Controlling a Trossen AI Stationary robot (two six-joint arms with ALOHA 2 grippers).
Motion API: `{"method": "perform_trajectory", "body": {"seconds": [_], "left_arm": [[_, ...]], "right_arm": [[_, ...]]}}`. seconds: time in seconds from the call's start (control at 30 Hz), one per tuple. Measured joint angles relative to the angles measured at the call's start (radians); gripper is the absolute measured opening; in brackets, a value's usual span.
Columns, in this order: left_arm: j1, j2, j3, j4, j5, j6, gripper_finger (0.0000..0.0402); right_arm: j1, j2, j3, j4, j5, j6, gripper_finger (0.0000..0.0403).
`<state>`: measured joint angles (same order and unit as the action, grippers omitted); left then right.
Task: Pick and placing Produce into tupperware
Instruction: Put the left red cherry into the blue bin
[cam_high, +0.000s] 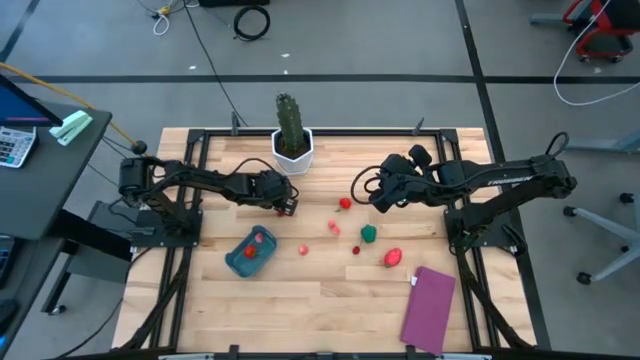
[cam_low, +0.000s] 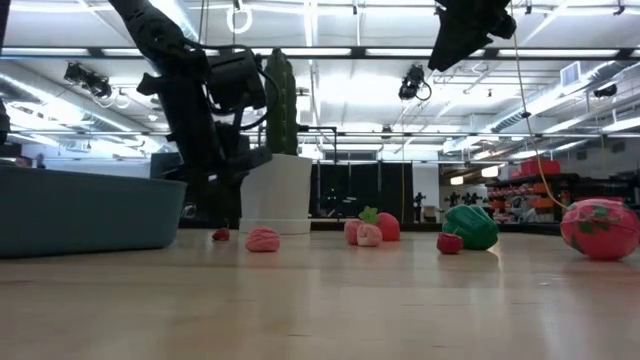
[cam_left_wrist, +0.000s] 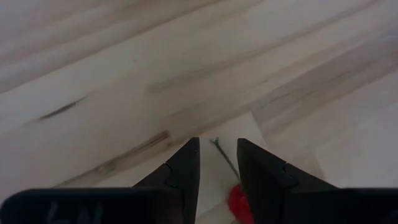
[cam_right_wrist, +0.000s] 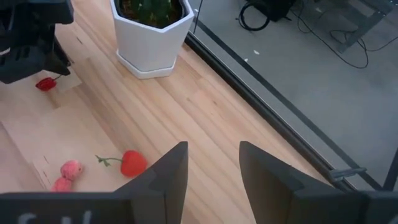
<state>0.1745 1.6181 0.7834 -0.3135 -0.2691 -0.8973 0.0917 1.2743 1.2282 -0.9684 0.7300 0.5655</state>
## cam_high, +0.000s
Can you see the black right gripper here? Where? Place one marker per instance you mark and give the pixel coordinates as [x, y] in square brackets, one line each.
[405, 182]

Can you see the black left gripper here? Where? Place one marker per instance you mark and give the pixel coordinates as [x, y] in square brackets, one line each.
[276, 187]

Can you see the red toy tomato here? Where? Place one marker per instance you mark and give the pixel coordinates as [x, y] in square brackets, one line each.
[345, 203]

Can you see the green toy bell pepper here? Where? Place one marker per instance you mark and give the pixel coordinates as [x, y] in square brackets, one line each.
[369, 233]

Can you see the small pink toy piece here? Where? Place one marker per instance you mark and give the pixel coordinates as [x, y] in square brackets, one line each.
[259, 238]

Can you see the pink toy garlic piece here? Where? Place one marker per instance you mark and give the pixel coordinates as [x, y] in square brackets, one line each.
[303, 249]

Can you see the pink toy garlic bulb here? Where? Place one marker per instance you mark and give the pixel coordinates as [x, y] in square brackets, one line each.
[333, 228]

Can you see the red toy fruit green top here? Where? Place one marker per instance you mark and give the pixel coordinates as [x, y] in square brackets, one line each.
[250, 251]

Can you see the red toy cherry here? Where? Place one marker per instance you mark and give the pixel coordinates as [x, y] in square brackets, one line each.
[356, 250]

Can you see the pink-red toy strawberry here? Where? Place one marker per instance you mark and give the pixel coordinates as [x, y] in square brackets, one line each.
[393, 257]

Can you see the teal plastic tupperware container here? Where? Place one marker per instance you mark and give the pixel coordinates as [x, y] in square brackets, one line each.
[240, 265]

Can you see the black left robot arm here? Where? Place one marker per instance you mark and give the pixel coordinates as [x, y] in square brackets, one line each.
[200, 177]

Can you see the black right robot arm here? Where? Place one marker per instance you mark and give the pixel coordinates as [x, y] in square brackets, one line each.
[500, 180]

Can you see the white hexagonal plant pot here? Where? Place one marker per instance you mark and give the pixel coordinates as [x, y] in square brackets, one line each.
[292, 164]

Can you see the green cactus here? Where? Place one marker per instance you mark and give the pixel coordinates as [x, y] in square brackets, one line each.
[290, 120]

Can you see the purple folded cloth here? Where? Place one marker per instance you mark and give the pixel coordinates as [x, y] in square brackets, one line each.
[429, 310]

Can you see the black round knob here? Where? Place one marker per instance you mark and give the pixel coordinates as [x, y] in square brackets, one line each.
[139, 147]

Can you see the grey metal floor leg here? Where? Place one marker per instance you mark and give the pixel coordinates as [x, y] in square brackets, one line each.
[600, 145]

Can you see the mint green stapler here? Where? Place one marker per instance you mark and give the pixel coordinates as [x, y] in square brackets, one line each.
[70, 127]

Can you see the grey office chair base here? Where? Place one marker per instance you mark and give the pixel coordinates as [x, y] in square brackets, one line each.
[610, 230]

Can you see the black desk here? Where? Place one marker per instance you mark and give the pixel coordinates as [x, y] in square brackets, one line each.
[50, 190]

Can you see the grey calculator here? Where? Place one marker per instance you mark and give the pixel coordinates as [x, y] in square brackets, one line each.
[15, 146]

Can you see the red black rolling stool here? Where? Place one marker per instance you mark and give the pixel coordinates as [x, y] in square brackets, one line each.
[605, 25]

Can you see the computer monitor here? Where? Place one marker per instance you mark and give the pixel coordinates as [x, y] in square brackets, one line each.
[20, 107]

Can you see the black aluminium table frame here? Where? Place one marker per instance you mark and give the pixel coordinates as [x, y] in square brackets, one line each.
[320, 132]

